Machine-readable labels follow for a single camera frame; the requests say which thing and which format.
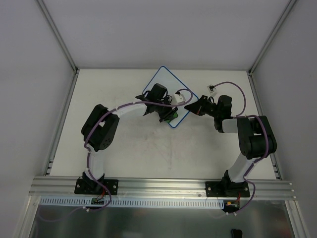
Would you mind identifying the blue framed whiteboard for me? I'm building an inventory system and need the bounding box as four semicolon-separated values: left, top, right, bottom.
142;66;198;128

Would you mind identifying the green bone-shaped eraser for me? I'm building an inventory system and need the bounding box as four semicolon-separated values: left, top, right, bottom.
166;112;178;123

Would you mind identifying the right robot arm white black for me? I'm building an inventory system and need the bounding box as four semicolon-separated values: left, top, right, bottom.
185;95;277;197

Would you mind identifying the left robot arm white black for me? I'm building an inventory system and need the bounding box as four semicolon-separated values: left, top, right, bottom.
74;83;178;196

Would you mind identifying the black object bottom edge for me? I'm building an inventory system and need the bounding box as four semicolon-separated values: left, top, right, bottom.
231;229;243;238

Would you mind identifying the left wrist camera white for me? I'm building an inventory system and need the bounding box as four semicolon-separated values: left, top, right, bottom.
171;92;186;105

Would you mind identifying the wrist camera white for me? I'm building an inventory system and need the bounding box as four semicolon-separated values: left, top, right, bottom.
207;85;217;97
171;92;186;105

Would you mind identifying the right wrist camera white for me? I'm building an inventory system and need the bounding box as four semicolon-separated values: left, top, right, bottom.
207;85;217;97

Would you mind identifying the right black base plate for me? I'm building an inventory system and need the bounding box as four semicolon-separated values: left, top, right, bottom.
205;181;250;198

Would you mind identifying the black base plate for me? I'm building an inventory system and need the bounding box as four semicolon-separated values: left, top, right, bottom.
205;181;250;198
74;177;119;195

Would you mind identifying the left aluminium frame post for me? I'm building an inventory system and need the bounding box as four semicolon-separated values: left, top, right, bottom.
34;0;80;74

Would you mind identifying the aluminium frame post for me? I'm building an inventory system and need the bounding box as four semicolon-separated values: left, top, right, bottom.
248;0;298;75
34;0;80;74

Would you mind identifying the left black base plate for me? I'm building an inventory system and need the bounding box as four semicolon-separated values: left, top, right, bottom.
74;177;119;195

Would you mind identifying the white slotted cable duct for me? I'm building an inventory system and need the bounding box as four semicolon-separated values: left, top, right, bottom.
39;196;224;209

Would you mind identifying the right aluminium frame post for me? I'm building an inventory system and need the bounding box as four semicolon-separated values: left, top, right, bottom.
248;0;298;75

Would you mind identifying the aluminium mounting rail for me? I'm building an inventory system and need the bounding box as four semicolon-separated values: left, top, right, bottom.
29;176;297;200

